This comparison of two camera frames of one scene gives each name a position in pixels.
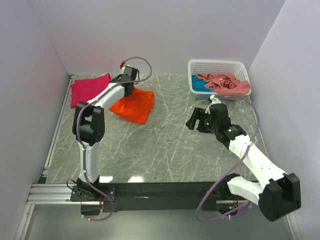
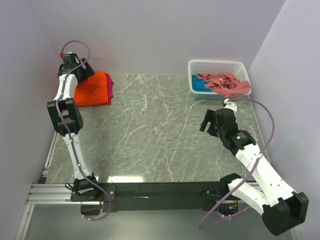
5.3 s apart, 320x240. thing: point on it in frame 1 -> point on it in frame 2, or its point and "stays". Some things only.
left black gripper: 119,77 -> 87,72
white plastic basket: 215,66 stays
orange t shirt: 136,107 -> 92,91
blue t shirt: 198,84 stays
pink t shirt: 226,84 stays
